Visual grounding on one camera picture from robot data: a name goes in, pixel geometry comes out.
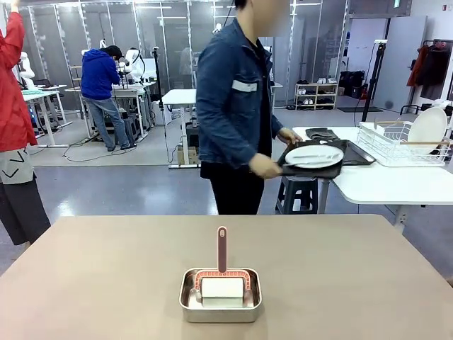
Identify white round dinner plate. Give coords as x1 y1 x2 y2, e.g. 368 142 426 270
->
284 144 345 169

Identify person's right hand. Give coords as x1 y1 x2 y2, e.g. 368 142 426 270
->
248 152 284 180

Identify white standing desk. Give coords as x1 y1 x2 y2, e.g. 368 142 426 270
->
161 89 199 169

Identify grey plastic stool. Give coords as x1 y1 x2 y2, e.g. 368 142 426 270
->
122 115 141 142
185 122 201 147

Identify black step stool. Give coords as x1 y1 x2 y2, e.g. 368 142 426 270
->
275 175 319 215

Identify person in blue hoodie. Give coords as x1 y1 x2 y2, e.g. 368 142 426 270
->
80 45 132 152

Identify white plate in rack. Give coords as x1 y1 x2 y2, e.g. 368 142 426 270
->
406 106 449 156

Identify white wire dish rack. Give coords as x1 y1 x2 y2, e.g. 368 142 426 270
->
356 119 452 168

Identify black suitcases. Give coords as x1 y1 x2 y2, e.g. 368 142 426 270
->
339 69 367 99

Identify person in denim jacket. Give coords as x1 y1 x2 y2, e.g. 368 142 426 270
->
195 0 305 216

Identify rectangular metal tin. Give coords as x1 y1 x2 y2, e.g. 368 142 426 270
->
178 268 263 324

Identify white desk with thin legs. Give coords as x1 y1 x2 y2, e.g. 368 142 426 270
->
21 84 74 148

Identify dark folded cloth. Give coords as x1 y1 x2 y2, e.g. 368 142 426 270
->
305 127 340 142

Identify person's right forearm denim sleeve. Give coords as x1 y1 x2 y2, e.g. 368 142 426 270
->
197 123 265 171

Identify person's left forearm denim sleeve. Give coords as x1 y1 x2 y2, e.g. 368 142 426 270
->
267 113 286 137

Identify person's left hand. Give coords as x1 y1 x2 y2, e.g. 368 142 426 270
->
277 127 304 145

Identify person in red coat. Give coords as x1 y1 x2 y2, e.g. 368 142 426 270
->
0 0 52 246

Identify cardboard box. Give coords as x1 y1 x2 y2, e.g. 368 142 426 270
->
176 145 200 166

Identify clothes rack with coats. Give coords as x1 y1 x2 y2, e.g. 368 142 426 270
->
406 38 453 102

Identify dark brown serving tray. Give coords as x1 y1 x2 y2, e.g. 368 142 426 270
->
277 139 350 178

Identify white desk with robots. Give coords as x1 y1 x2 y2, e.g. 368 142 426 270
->
112 87 149 141

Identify wooden shoe rack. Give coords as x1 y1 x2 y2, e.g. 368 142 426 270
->
295 82 339 111

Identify red-handled white roller brush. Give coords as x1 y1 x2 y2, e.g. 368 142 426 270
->
193 225 256 308

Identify black tripod light stand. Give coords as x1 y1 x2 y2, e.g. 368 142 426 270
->
360 39 389 123

